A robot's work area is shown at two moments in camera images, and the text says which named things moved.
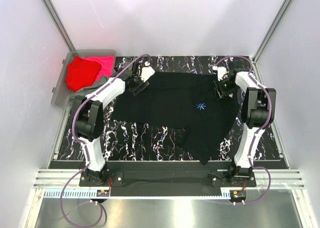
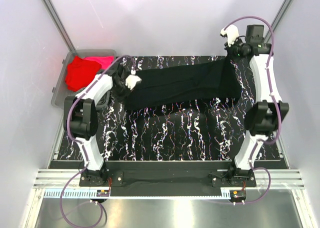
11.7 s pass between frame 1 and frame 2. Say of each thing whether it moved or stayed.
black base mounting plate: stayed
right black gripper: moved
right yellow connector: stayed
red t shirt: stayed
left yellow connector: stayed
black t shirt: moved
